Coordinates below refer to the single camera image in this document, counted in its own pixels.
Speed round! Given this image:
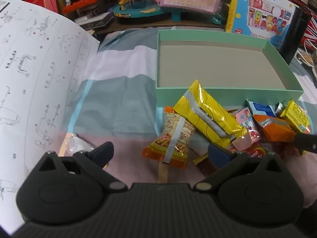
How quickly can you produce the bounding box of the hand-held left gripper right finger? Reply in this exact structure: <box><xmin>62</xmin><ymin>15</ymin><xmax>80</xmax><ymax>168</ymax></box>
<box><xmin>193</xmin><ymin>144</ymin><xmax>289</xmax><ymax>194</ymax></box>

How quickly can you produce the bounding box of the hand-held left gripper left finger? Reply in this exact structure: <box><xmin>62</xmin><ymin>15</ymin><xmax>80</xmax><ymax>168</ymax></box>
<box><xmin>37</xmin><ymin>141</ymin><xmax>128</xmax><ymax>194</ymax></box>

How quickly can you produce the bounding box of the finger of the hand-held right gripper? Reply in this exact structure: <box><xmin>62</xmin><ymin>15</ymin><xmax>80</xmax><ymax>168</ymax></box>
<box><xmin>293</xmin><ymin>132</ymin><xmax>317</xmax><ymax>155</ymax></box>

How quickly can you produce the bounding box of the small yellow snack packet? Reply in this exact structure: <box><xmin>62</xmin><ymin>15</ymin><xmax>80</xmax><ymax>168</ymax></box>
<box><xmin>280</xmin><ymin>100</ymin><xmax>311</xmax><ymax>133</ymax></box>

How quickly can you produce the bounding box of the red colourful candy packet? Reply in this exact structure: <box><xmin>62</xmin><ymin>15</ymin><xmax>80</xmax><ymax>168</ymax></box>
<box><xmin>226</xmin><ymin>145</ymin><xmax>271</xmax><ymax>160</ymax></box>

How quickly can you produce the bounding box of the orange wafer packet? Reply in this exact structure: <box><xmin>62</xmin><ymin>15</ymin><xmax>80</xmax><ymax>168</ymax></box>
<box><xmin>253</xmin><ymin>114</ymin><xmax>296</xmax><ymax>143</ymax></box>

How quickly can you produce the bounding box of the yellow striped snack packet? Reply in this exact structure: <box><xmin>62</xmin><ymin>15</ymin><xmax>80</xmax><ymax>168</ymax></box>
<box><xmin>173</xmin><ymin>80</ymin><xmax>248</xmax><ymax>149</ymax></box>

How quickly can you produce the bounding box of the orange noodle snack packet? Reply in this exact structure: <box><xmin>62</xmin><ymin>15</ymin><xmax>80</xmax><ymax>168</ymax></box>
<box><xmin>142</xmin><ymin>106</ymin><xmax>196</xmax><ymax>169</ymax></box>

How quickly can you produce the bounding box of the blue white snack packet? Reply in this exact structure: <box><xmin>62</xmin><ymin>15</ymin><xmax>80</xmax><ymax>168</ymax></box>
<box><xmin>246</xmin><ymin>100</ymin><xmax>277</xmax><ymax>118</ymax></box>

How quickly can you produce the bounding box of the green cardboard box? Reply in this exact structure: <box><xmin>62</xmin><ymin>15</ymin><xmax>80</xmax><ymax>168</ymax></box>
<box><xmin>156</xmin><ymin>29</ymin><xmax>304</xmax><ymax>108</ymax></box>

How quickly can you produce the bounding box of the brown chocolate bar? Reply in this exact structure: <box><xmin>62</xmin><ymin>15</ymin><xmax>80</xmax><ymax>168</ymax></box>
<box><xmin>193</xmin><ymin>154</ymin><xmax>220</xmax><ymax>176</ymax></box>

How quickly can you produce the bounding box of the clear plastic bag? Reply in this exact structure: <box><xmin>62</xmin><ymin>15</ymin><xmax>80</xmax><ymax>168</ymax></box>
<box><xmin>59</xmin><ymin>132</ymin><xmax>96</xmax><ymax>159</ymax></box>

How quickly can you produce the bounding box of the pink cartoon candy packet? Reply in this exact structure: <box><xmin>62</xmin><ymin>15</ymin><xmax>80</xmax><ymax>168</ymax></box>
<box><xmin>235</xmin><ymin>107</ymin><xmax>264</xmax><ymax>152</ymax></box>

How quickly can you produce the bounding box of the wooden stick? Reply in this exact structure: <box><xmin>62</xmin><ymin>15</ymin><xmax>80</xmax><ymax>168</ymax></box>
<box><xmin>157</xmin><ymin>162</ymin><xmax>170</xmax><ymax>184</ymax></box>

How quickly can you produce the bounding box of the small orange brown object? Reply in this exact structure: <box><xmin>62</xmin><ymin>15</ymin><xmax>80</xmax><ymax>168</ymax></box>
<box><xmin>297</xmin><ymin>52</ymin><xmax>314</xmax><ymax>67</ymax></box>

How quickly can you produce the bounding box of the white instruction sheet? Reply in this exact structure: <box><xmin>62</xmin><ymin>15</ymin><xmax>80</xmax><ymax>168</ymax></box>
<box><xmin>0</xmin><ymin>0</ymin><xmax>101</xmax><ymax>237</ymax></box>

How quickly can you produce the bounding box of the flag print tin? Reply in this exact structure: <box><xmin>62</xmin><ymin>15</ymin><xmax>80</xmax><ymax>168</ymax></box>
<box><xmin>298</xmin><ymin>17</ymin><xmax>317</xmax><ymax>47</ymax></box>

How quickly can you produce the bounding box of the black pole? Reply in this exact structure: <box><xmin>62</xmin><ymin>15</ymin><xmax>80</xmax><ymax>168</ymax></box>
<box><xmin>276</xmin><ymin>4</ymin><xmax>312</xmax><ymax>65</ymax></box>

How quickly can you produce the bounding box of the dark grey box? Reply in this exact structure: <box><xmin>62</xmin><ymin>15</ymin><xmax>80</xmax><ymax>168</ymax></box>
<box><xmin>74</xmin><ymin>12</ymin><xmax>115</xmax><ymax>31</ymax></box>

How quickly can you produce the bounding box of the teal toy station playset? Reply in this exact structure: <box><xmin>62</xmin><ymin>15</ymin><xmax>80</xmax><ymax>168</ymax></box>
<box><xmin>113</xmin><ymin>0</ymin><xmax>224</xmax><ymax>25</ymax></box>

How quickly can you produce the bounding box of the blue toy box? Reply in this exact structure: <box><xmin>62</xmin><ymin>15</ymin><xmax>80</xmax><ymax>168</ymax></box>
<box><xmin>225</xmin><ymin>0</ymin><xmax>300</xmax><ymax>49</ymax></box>

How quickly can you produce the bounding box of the white cable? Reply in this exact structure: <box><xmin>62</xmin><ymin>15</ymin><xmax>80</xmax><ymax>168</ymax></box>
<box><xmin>296</xmin><ymin>38</ymin><xmax>317</xmax><ymax>77</ymax></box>

